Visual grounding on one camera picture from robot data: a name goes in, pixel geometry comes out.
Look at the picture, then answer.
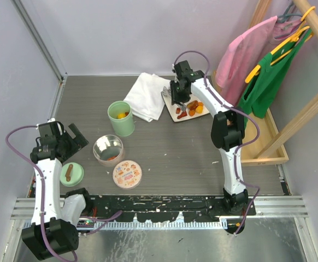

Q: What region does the aluminium rail frame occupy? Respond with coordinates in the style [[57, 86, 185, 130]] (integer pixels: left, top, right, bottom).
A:
[[10, 195, 310, 230]]

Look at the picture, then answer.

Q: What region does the green canister lid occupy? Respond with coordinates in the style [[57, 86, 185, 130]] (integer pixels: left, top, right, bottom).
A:
[[60, 162, 85, 187]]

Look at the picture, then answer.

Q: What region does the green shirt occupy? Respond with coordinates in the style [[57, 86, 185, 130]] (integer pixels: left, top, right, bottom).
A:
[[238, 29, 313, 118]]

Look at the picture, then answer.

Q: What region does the grey hanger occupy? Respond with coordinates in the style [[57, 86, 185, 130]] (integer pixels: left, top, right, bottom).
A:
[[274, 2, 302, 40]]

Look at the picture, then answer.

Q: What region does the pink shirt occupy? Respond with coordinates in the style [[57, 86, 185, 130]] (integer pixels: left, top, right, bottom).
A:
[[215, 16, 301, 106]]

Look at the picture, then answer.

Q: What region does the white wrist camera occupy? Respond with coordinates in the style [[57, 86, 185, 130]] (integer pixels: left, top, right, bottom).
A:
[[47, 118, 58, 126], [172, 64, 179, 82]]

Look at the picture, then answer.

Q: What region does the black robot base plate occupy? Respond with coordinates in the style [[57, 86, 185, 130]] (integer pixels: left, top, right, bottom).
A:
[[80, 195, 246, 223]]

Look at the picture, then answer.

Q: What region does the wooden clothes rack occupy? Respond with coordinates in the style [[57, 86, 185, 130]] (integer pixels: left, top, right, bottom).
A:
[[210, 0, 318, 168]]

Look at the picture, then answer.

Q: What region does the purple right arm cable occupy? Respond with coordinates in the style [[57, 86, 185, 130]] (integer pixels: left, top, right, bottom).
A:
[[173, 50, 261, 236]]

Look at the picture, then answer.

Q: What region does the yellow corn piece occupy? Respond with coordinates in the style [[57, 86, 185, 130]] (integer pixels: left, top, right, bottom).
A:
[[117, 113, 126, 119]]

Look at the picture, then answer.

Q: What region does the round bakery tin lid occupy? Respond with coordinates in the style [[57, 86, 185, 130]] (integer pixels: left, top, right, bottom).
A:
[[113, 160, 143, 189]]

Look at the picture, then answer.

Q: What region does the tall green canister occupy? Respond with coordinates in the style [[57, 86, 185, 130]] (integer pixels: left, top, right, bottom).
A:
[[107, 101, 135, 136]]

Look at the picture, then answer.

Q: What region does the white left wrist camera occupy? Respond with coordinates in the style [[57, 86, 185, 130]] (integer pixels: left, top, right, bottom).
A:
[[47, 118, 58, 126]]

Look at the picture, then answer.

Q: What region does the yellow hanger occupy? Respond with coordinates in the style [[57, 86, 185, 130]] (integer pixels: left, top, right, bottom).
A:
[[245, 6, 316, 84]]

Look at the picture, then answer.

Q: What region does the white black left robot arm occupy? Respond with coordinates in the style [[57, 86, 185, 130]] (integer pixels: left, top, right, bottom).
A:
[[22, 118, 93, 261]]

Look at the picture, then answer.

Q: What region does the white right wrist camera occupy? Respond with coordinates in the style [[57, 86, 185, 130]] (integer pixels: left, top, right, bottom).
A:
[[172, 64, 179, 82]]

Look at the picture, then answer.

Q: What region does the round silver tin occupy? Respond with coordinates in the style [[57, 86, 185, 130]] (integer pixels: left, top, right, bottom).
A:
[[92, 135, 125, 167]]

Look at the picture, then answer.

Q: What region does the orange food pieces pile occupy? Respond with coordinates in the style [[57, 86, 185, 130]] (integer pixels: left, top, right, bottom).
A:
[[176, 100, 204, 120]]

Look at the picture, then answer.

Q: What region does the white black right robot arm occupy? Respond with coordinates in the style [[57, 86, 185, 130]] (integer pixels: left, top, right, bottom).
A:
[[170, 61, 249, 215]]

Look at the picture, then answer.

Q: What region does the white folded cloth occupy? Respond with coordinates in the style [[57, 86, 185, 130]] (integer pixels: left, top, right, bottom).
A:
[[123, 73, 170, 122]]

